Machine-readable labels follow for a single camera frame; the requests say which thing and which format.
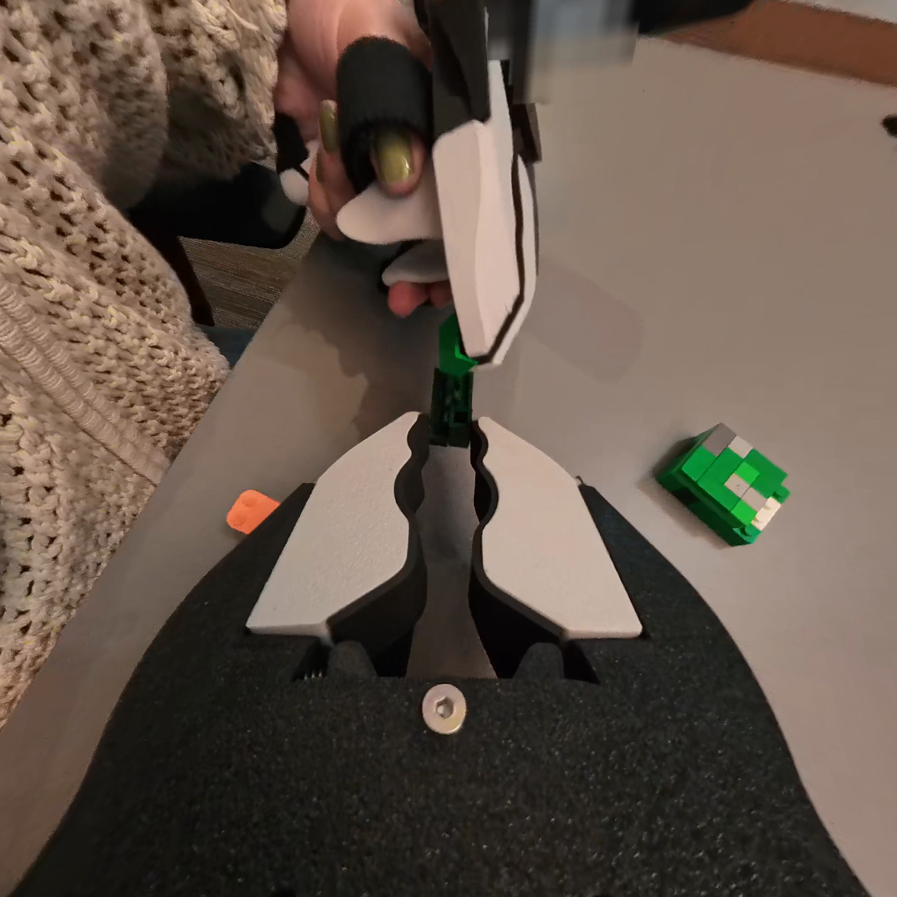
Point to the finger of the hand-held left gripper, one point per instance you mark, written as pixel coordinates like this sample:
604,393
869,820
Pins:
476,231
532,266

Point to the orange brick separator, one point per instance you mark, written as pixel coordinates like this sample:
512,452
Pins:
249,511

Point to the green white tiled lego block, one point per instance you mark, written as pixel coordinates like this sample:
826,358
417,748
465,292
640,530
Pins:
725,483

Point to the grey wood-edged table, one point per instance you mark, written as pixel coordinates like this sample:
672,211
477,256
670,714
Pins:
806,35

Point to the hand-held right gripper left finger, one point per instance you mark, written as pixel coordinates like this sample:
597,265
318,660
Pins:
336,539

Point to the cream knit sweater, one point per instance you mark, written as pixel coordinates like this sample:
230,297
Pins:
70,350

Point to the dark green lego assembly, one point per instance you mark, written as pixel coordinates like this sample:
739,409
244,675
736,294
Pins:
452,413

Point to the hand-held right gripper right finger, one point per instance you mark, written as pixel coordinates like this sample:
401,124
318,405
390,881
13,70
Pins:
553,546

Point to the person's left hand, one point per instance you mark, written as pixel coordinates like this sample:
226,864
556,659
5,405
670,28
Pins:
308,63

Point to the person's left forearm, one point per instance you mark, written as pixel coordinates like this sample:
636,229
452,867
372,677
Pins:
210,84

